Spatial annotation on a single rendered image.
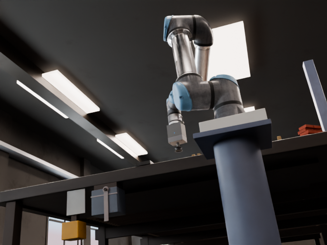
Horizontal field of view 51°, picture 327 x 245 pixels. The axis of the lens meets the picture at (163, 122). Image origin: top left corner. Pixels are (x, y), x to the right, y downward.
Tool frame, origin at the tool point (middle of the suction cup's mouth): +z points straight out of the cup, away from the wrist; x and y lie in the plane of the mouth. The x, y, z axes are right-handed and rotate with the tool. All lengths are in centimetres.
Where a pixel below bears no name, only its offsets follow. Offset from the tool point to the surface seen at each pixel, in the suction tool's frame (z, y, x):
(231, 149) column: 22, -39, 47
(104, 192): 21.5, 29.0, 27.6
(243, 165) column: 29, -42, 47
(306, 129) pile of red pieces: -23, -64, -81
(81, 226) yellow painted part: 35, 44, 26
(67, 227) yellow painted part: 35, 48, 30
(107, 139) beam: -179, 267, -324
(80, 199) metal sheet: 22, 44, 27
